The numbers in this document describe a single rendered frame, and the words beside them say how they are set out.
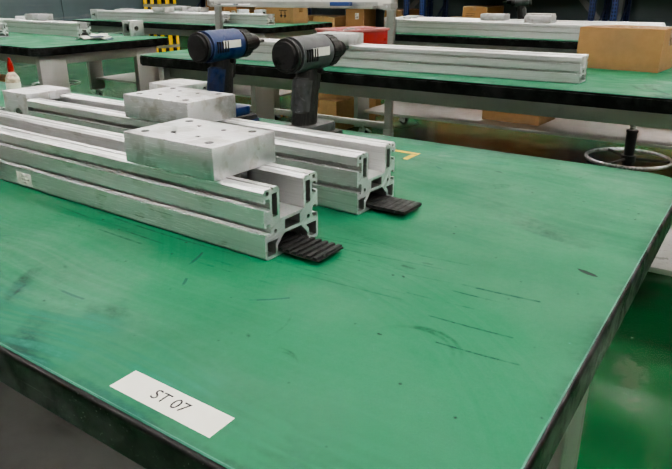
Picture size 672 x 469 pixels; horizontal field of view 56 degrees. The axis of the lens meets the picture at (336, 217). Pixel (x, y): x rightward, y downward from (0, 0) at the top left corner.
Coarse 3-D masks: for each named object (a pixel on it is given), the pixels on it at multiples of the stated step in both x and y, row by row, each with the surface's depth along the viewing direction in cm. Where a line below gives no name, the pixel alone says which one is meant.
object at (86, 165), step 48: (0, 144) 101; (48, 144) 93; (96, 144) 98; (48, 192) 96; (96, 192) 89; (144, 192) 83; (192, 192) 77; (240, 192) 72; (288, 192) 78; (240, 240) 74
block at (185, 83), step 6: (180, 78) 149; (150, 84) 143; (156, 84) 141; (162, 84) 140; (168, 84) 140; (174, 84) 140; (180, 84) 140; (186, 84) 140; (192, 84) 140; (198, 84) 141; (204, 84) 143
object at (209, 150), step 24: (192, 120) 87; (144, 144) 79; (168, 144) 76; (192, 144) 74; (216, 144) 74; (240, 144) 76; (264, 144) 79; (168, 168) 78; (192, 168) 75; (216, 168) 73; (240, 168) 77
